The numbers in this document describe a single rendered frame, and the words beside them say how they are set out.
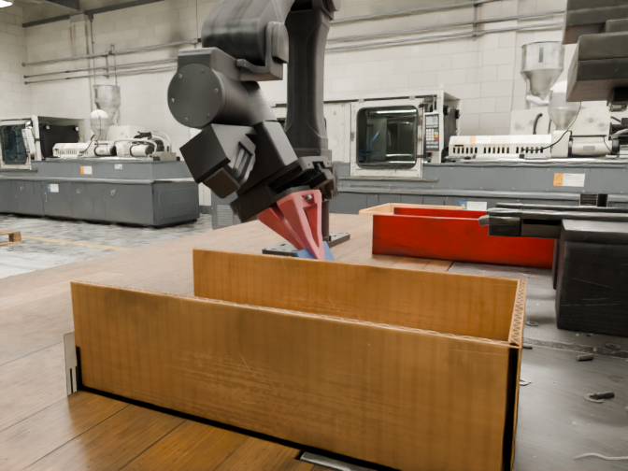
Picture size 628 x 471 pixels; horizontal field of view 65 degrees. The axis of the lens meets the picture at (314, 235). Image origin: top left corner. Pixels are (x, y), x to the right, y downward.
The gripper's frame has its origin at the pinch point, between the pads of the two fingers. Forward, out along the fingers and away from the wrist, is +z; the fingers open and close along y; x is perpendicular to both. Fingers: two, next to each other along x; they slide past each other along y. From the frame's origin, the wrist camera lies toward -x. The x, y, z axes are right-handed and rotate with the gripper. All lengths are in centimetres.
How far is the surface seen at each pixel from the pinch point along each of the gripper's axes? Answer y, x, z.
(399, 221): 2.9, 22.0, 0.6
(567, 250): 21.9, -1.6, 9.2
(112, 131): -516, 538, -345
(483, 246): 11.6, 22.2, 8.6
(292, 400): 9.3, -26.4, 6.5
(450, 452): 15.5, -26.2, 10.9
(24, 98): -832, 678, -621
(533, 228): 19.7, 5.7, 7.3
